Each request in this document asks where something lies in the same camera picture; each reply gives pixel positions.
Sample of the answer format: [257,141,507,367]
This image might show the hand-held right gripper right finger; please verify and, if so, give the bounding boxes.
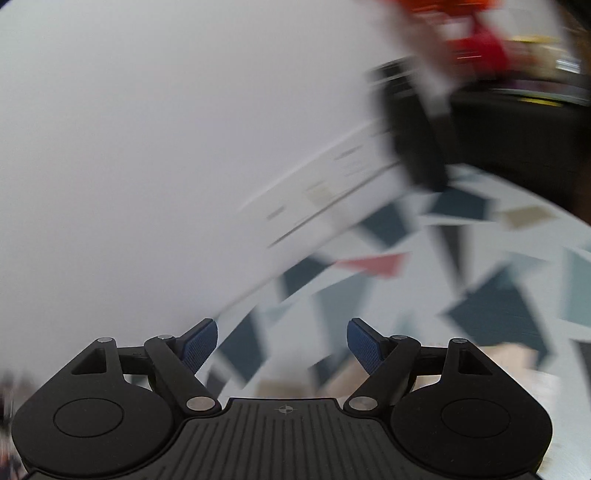
[344,318,520,416]

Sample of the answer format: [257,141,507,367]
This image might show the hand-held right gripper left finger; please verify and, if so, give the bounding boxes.
[44,318,223,416]

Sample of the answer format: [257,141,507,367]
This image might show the geometric patterned bed sheet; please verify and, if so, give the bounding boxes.
[203,161,591,462]

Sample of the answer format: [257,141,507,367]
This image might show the black bag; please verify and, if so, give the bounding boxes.
[369,58,451,193]

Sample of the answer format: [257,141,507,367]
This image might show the black side table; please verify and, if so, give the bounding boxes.
[444,85,591,219]

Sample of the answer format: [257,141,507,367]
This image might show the red vase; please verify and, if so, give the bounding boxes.
[442,22,514,71]

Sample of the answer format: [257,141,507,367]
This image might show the orange flowers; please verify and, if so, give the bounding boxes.
[383,0,491,16]

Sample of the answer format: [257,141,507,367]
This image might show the white wall outlet panel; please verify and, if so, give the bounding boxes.
[238,117,408,248]

